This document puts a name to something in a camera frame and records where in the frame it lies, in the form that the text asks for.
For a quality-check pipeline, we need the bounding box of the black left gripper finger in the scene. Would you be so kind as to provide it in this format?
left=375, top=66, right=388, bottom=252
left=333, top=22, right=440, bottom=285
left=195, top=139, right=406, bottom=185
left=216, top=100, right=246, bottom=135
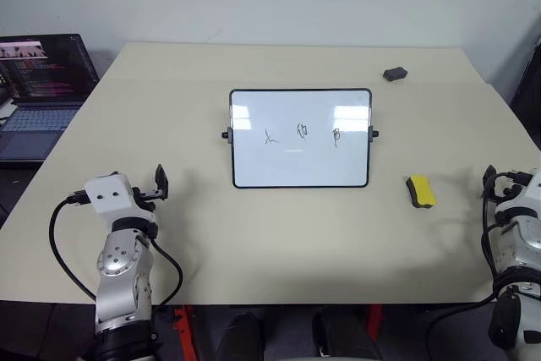
left=154, top=163, right=171, bottom=200

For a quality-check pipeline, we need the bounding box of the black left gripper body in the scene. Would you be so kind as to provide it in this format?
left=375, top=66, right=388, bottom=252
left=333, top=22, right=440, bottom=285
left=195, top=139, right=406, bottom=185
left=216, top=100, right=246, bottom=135
left=130, top=186, right=167, bottom=213

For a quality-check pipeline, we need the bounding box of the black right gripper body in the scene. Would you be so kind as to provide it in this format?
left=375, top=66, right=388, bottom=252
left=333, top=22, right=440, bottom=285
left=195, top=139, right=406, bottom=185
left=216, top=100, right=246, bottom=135
left=492, top=171, right=533, bottom=200

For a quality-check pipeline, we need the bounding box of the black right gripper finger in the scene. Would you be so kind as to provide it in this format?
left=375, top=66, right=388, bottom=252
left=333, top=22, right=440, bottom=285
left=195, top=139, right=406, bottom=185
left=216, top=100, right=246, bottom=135
left=482, top=164, right=498, bottom=200

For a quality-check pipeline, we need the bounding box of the yellow and black eraser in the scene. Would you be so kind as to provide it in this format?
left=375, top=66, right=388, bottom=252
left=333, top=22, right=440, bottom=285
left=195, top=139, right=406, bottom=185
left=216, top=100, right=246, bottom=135
left=405, top=174, right=438, bottom=211

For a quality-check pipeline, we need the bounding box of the small black object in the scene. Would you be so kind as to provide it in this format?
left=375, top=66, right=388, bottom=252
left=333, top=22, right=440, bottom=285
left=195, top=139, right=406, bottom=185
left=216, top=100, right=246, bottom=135
left=382, top=65, right=411, bottom=83

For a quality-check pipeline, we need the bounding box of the small black-framed whiteboard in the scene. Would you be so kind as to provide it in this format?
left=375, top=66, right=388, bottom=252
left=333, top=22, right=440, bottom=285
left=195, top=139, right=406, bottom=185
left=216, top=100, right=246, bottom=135
left=221, top=88, right=380, bottom=190

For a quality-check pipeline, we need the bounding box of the open grey laptop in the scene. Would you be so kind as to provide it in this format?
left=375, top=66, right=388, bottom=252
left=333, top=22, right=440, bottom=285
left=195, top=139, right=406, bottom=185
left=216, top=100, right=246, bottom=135
left=0, top=32, right=101, bottom=170

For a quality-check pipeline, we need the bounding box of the dark rounded shape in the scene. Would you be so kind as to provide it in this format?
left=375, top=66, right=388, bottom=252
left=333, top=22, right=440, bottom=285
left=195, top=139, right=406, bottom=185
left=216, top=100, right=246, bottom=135
left=226, top=311, right=264, bottom=361

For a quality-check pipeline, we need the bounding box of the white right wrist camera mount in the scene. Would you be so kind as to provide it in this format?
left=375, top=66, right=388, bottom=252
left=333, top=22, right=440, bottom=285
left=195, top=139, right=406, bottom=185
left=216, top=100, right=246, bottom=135
left=494, top=167, right=541, bottom=221

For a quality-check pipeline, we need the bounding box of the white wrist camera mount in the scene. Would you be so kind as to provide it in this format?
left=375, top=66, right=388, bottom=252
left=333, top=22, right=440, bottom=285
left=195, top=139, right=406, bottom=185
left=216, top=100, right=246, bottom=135
left=494, top=167, right=541, bottom=221
left=83, top=172, right=158, bottom=227

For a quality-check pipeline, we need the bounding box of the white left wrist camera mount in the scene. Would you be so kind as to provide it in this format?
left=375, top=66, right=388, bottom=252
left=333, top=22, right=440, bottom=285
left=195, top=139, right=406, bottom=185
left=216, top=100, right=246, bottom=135
left=83, top=172, right=158, bottom=227

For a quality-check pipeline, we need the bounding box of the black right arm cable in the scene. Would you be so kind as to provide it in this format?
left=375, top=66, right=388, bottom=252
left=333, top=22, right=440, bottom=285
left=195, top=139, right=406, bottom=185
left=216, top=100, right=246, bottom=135
left=425, top=174, right=515, bottom=339

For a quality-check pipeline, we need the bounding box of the red frame bar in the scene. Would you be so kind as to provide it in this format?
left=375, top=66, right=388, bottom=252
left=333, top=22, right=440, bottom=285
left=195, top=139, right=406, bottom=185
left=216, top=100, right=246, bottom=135
left=365, top=304, right=385, bottom=342
left=173, top=305, right=200, bottom=361

